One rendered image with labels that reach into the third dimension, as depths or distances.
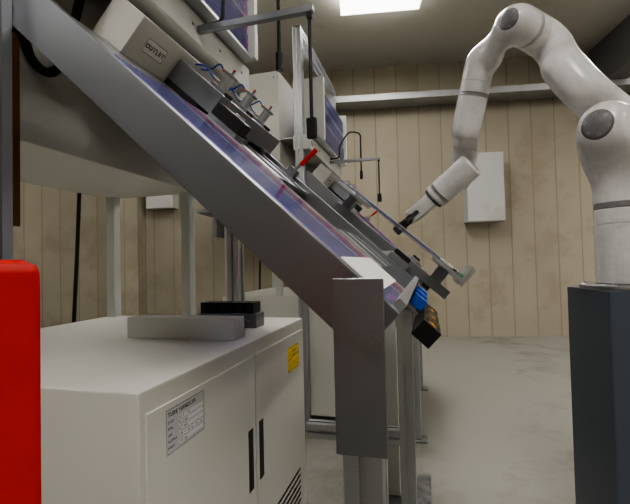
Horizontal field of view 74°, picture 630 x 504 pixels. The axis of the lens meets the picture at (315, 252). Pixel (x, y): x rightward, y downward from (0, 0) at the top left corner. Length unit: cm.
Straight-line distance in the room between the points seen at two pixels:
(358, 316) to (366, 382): 6
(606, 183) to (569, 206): 367
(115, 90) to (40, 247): 501
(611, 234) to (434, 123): 359
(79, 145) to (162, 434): 61
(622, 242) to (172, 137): 96
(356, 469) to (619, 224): 87
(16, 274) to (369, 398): 31
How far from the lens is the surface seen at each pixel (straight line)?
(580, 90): 127
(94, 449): 65
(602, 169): 116
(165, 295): 480
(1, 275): 20
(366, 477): 47
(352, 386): 42
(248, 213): 49
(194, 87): 96
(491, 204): 436
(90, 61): 66
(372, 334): 41
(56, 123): 97
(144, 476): 63
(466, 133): 142
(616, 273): 115
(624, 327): 111
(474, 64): 145
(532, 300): 466
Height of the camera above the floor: 78
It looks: 1 degrees up
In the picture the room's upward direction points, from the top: 1 degrees counter-clockwise
